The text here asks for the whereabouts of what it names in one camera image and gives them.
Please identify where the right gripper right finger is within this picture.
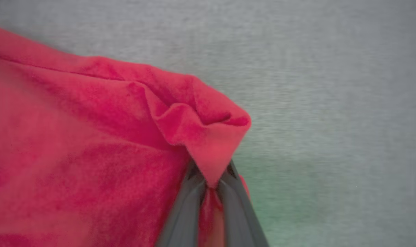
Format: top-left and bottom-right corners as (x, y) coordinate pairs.
(216, 159), (270, 247)

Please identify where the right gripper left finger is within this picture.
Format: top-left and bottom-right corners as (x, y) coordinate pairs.
(155, 160), (207, 247)

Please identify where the red shirt with white sleeves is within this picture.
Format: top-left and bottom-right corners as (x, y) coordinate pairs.
(0, 22), (252, 247)

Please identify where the grey fabric sofa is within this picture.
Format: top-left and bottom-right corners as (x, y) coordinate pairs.
(0, 0), (416, 247)

